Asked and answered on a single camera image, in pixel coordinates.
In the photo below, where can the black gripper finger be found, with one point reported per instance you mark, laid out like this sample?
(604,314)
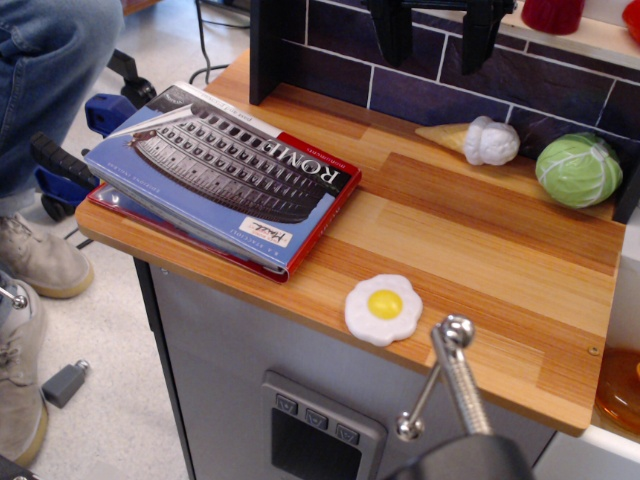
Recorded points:
(393,27)
(480,28)

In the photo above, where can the grey toy oven panel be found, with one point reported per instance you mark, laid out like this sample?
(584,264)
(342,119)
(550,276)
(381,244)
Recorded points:
(308,435)

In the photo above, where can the small metal knob left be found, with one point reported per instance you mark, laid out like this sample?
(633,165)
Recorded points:
(18,302)

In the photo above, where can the orange transparent bowl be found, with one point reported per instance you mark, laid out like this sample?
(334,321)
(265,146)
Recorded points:
(617,395)

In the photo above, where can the grey block with knob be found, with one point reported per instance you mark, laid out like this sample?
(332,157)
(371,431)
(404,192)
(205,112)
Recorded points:
(62,386)

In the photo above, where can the beige shoe upper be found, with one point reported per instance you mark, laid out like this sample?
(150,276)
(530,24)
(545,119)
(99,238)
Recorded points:
(52,266)

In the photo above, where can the toy fried egg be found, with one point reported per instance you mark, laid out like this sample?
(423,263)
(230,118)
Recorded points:
(383,309)

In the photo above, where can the toy ice cream cone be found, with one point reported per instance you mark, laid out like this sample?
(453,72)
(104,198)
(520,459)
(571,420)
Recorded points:
(482,141)

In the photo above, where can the blue bar clamp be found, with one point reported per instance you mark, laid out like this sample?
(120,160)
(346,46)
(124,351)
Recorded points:
(64,180)

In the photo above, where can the black vertical shelf post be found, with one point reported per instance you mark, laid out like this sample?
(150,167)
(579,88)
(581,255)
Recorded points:
(272,24)

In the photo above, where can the office chair base wheel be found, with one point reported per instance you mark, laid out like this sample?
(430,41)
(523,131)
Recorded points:
(138,90)

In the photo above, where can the red object top right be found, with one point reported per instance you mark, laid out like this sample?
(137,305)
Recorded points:
(631,17)

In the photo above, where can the beige shoe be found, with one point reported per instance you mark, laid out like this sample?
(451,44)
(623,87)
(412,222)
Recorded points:
(52,266)
(24,416)

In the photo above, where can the Rome picture book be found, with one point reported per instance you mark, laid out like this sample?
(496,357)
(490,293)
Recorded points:
(260,196)

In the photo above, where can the toy green cabbage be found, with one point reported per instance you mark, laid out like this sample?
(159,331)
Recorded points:
(579,170)

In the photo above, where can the person leg in jeans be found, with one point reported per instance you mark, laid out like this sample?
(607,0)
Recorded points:
(51,55)

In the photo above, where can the beige shoe lower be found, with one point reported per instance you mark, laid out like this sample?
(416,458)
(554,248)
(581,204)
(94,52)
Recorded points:
(24,416)

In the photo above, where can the red cup on shelf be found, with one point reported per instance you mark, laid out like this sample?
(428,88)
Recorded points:
(555,17)

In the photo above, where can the metal clamp screw handle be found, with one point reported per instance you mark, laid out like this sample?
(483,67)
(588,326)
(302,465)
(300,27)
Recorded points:
(450,338)

